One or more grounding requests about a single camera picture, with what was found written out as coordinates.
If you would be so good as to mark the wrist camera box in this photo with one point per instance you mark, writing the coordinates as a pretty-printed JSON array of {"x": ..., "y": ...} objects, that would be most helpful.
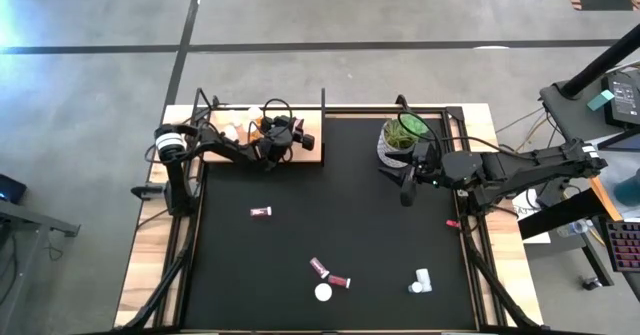
[
  {"x": 280, "y": 122},
  {"x": 424, "y": 151}
]

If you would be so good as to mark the teal round object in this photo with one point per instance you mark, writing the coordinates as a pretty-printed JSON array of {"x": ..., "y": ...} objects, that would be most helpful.
[{"x": 631, "y": 190}]

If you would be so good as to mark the black electronic device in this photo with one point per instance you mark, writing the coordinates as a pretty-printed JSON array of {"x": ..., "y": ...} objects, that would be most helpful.
[{"x": 625, "y": 95}]

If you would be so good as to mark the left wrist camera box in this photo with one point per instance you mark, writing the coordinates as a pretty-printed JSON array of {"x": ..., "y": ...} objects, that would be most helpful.
[{"x": 280, "y": 122}]

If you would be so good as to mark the backlit computer keyboard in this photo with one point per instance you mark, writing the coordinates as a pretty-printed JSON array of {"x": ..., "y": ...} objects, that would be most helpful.
[{"x": 625, "y": 245}]

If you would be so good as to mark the clear plastic water bottle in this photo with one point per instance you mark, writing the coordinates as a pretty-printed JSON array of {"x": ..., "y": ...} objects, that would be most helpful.
[{"x": 575, "y": 227}]

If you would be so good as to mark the white paper sheet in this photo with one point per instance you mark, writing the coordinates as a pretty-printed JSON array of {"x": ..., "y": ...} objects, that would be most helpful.
[{"x": 524, "y": 210}]

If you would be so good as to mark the grey metal desk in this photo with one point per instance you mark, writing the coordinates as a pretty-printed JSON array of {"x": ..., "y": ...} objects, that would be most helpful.
[{"x": 30, "y": 220}]

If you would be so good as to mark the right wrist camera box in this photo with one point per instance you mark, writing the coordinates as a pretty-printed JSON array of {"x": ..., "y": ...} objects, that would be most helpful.
[{"x": 424, "y": 151}]

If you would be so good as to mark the light desk orange edge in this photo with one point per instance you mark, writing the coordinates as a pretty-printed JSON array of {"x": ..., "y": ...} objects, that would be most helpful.
[{"x": 620, "y": 150}]

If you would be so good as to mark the dark grey side table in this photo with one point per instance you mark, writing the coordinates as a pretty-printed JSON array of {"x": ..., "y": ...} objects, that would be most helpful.
[{"x": 575, "y": 115}]

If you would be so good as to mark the maroon tube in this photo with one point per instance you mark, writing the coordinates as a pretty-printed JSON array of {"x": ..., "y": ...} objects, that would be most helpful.
[{"x": 318, "y": 267}]

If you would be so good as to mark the black desk bracket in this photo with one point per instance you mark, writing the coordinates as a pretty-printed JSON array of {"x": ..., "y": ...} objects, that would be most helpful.
[{"x": 560, "y": 214}]

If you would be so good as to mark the pink pill bottle white cap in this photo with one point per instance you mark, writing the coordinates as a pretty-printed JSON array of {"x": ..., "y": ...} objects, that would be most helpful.
[{"x": 260, "y": 212}]

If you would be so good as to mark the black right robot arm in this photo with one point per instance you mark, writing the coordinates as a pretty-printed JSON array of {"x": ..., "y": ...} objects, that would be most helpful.
[{"x": 525, "y": 165}]

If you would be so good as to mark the dark device blue light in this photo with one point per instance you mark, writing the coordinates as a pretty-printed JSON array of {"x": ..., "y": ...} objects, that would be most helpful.
[{"x": 11, "y": 190}]

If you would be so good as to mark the small amber pill bottle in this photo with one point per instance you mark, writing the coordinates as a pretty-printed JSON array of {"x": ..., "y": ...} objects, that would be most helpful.
[
  {"x": 255, "y": 112},
  {"x": 253, "y": 136}
]

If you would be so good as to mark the large amber pill bottle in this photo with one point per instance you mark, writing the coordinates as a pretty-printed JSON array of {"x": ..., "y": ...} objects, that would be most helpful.
[{"x": 323, "y": 292}]

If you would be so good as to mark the black table mat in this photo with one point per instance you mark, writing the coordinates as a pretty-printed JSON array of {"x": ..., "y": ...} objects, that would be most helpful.
[{"x": 300, "y": 245}]

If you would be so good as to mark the teal small block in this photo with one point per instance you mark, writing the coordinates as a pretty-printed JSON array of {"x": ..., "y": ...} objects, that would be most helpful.
[{"x": 600, "y": 100}]

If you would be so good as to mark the black desk leg with caster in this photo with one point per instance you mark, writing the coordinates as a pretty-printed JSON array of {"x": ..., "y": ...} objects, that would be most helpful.
[{"x": 597, "y": 260}]

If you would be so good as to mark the black stand pole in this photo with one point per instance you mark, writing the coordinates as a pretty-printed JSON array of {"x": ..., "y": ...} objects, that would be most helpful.
[{"x": 600, "y": 65}]

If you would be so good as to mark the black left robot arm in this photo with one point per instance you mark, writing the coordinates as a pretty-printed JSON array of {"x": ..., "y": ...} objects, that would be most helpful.
[{"x": 177, "y": 185}]

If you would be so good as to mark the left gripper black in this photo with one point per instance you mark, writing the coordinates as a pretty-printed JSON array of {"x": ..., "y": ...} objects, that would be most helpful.
[{"x": 277, "y": 147}]

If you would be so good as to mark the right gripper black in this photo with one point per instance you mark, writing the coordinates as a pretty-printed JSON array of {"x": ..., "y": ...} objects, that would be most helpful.
[{"x": 430, "y": 167}]

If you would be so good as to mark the succulent in white patterned pot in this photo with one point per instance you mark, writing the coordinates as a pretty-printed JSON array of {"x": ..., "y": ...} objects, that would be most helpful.
[{"x": 390, "y": 150}]

